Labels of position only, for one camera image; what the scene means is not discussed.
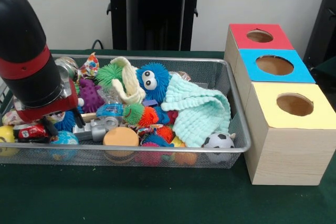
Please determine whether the green spiky ball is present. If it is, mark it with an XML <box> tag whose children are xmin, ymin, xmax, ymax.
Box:
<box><xmin>94</xmin><ymin>63</ymin><xmax>124</xmax><ymax>86</ymax></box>

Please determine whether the dark green table cloth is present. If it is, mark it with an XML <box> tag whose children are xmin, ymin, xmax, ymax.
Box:
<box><xmin>0</xmin><ymin>49</ymin><xmax>336</xmax><ymax>224</ymax></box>
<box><xmin>312</xmin><ymin>56</ymin><xmax>336</xmax><ymax>91</ymax></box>

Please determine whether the black upright panel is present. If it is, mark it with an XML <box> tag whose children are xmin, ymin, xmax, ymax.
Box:
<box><xmin>303</xmin><ymin>0</ymin><xmax>336</xmax><ymax>71</ymax></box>

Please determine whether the orange foam disc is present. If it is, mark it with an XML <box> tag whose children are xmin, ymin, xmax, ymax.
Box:
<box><xmin>102</xmin><ymin>126</ymin><xmax>140</xmax><ymax>147</ymax></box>

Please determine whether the black cable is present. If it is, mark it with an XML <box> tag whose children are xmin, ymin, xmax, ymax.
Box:
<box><xmin>91</xmin><ymin>39</ymin><xmax>106</xmax><ymax>50</ymax></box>

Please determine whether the cream knitted cloth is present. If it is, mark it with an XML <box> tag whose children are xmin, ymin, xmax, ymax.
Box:
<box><xmin>110</xmin><ymin>56</ymin><xmax>147</xmax><ymax>105</ymax></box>

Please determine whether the silver wire mesh bin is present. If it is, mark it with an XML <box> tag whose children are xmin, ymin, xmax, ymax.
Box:
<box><xmin>0</xmin><ymin>53</ymin><xmax>252</xmax><ymax>170</ymax></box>

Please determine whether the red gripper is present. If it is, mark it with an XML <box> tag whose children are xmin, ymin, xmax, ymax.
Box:
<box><xmin>14</xmin><ymin>78</ymin><xmax>86</xmax><ymax>137</ymax></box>

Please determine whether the globe print ball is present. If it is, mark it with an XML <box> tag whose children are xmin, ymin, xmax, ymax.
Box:
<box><xmin>49</xmin><ymin>131</ymin><xmax>79</xmax><ymax>162</ymax></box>

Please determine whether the mint green knitted cloth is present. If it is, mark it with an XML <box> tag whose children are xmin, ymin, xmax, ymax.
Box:
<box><xmin>160</xmin><ymin>73</ymin><xmax>232</xmax><ymax>148</ymax></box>

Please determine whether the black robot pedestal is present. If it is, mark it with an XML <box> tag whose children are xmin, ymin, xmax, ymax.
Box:
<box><xmin>101</xmin><ymin>0</ymin><xmax>212</xmax><ymax>51</ymax></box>

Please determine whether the yellow printed ball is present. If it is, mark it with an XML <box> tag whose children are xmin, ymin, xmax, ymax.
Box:
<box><xmin>0</xmin><ymin>125</ymin><xmax>19</xmax><ymax>158</ymax></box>

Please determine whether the red drink can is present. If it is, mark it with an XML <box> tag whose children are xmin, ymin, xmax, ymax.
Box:
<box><xmin>13</xmin><ymin>123</ymin><xmax>57</xmax><ymax>143</ymax></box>

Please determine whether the purple spiky toy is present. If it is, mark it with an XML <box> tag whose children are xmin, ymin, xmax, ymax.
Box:
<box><xmin>78</xmin><ymin>78</ymin><xmax>106</xmax><ymax>114</ymax></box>

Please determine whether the black and white soccer ball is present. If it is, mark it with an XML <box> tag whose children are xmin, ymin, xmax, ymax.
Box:
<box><xmin>202</xmin><ymin>132</ymin><xmax>236</xmax><ymax>163</ymax></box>

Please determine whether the wooden box with three holes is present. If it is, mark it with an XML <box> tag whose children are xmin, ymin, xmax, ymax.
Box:
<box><xmin>224</xmin><ymin>23</ymin><xmax>336</xmax><ymax>186</ymax></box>

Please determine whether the blue spiky toy with eyes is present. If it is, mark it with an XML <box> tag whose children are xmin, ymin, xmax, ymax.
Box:
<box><xmin>135</xmin><ymin>62</ymin><xmax>171</xmax><ymax>103</ymax></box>

